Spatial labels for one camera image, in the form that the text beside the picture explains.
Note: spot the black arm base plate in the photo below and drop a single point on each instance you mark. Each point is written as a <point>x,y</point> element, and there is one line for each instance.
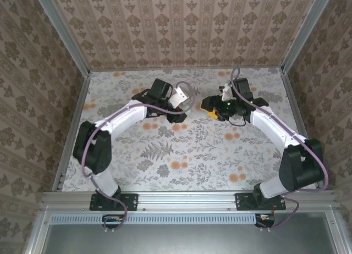
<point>130,201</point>
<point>242,201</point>

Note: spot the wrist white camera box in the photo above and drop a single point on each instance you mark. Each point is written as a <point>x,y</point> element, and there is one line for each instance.
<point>226,91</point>
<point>178,98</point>

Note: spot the aluminium corner post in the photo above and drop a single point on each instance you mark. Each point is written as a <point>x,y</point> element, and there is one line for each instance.
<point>63,31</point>
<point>305,31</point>

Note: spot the aluminium side rail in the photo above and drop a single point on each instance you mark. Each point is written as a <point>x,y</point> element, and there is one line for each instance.
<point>295,105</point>
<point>78,105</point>

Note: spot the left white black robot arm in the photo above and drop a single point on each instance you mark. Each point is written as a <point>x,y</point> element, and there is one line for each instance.
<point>123,120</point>

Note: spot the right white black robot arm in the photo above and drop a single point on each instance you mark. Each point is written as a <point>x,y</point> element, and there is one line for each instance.
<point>269,130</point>

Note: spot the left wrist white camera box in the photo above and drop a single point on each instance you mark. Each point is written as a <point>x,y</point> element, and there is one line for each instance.
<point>178,98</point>

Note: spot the aluminium frame bar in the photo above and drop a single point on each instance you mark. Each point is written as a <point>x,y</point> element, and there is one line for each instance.
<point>34,244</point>
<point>336,237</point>

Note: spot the thin aluminium wall rail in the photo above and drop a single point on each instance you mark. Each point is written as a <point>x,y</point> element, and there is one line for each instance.
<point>154,69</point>

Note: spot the wide aluminium mounting rail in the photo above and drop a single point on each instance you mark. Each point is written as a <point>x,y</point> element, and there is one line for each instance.
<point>187,200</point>

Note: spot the grey sheet metal panel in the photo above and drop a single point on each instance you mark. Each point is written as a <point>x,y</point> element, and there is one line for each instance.
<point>187,240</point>

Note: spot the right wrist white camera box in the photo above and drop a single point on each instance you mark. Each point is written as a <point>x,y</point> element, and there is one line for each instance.
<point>226,91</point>

